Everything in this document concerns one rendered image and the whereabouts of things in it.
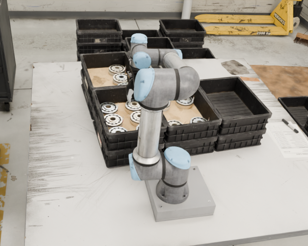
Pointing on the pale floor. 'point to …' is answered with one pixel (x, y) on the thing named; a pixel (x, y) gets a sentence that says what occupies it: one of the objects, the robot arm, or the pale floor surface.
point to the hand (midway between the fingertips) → (135, 101)
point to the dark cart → (1, 54)
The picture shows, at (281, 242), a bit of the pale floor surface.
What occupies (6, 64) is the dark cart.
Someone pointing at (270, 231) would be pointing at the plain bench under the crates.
